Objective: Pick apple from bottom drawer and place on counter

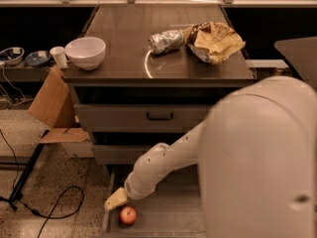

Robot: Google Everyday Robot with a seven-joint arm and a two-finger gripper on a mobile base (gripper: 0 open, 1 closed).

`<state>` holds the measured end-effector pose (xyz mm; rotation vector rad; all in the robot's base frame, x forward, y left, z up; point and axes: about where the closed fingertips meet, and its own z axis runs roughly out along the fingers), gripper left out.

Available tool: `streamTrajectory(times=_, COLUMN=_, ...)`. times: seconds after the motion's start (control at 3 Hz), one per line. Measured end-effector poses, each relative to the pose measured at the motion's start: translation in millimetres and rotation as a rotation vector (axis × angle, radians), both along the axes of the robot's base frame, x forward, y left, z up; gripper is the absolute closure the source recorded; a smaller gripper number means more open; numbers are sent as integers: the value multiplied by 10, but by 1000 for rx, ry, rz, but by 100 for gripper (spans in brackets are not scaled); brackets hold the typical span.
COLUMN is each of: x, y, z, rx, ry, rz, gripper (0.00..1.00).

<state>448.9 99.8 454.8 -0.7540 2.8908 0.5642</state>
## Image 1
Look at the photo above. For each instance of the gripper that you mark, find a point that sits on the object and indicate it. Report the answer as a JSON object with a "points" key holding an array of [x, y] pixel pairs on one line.
{"points": [[133, 187]]}

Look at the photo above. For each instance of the red apple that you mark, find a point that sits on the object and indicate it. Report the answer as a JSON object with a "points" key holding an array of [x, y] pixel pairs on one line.
{"points": [[128, 215]]}

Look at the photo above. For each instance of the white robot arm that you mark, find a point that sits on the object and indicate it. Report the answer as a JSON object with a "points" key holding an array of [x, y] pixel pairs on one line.
{"points": [[255, 154]]}

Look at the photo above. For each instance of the middle grey drawer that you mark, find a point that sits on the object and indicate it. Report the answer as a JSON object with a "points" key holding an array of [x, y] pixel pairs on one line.
{"points": [[118, 154]]}

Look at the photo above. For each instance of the bottom open grey drawer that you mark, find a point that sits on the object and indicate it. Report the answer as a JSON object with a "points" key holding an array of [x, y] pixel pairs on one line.
{"points": [[172, 211]]}

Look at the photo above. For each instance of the top grey drawer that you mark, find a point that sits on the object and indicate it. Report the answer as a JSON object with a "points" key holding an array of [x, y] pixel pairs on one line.
{"points": [[140, 118]]}

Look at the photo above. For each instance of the grey drawer cabinet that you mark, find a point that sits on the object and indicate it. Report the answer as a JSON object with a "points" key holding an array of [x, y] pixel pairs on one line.
{"points": [[130, 74]]}

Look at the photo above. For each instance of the black table leg left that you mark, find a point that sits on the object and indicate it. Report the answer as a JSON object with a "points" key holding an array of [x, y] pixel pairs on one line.
{"points": [[17, 188]]}

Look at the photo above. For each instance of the brown cardboard box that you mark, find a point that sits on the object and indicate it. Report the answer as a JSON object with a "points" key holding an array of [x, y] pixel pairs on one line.
{"points": [[54, 107]]}

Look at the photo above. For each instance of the white ceramic bowl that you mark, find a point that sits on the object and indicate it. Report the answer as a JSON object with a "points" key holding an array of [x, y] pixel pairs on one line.
{"points": [[86, 53]]}

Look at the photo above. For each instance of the white paper cup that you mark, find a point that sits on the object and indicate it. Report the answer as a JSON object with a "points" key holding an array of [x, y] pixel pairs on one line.
{"points": [[59, 56]]}

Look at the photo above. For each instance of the blue patterned bowl right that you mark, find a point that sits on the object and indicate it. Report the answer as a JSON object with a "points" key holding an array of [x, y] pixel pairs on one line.
{"points": [[38, 59]]}

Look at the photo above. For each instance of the blue patterned bowl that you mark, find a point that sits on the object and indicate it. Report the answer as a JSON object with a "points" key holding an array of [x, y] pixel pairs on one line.
{"points": [[38, 59], [12, 56]]}

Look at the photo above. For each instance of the crushed silver can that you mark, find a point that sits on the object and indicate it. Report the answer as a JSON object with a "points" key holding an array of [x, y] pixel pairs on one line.
{"points": [[165, 42]]}

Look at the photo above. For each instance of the blue patterned bowl left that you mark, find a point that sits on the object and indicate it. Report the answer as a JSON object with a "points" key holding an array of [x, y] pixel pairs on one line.
{"points": [[12, 56]]}

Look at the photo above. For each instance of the crumpled brown chip bag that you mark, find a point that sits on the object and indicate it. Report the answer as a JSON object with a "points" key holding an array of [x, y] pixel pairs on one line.
{"points": [[212, 42]]}

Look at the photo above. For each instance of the dark side table top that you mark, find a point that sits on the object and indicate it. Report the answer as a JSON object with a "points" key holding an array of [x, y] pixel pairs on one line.
{"points": [[301, 54]]}

